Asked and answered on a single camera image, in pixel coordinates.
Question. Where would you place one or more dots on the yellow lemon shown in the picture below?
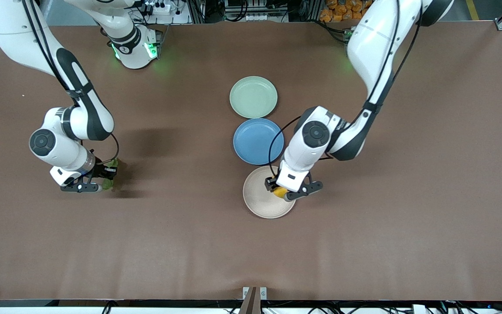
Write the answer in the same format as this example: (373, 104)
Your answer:
(280, 192)

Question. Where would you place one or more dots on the blue round plate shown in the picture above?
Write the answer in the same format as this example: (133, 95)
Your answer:
(255, 141)

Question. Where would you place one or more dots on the pale green round plate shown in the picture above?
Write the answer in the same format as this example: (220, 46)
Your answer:
(253, 97)

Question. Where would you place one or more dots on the beige round plate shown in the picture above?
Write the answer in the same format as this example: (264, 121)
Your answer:
(259, 196)

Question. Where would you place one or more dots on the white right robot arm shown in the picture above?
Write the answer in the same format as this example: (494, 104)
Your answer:
(15, 35)

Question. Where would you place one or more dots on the green lettuce leaf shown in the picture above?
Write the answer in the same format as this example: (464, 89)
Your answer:
(108, 184)

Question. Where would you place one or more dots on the metal table edge bracket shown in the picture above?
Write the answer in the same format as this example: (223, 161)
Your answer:
(254, 296)

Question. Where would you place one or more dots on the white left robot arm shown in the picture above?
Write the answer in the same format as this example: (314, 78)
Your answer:
(373, 43)

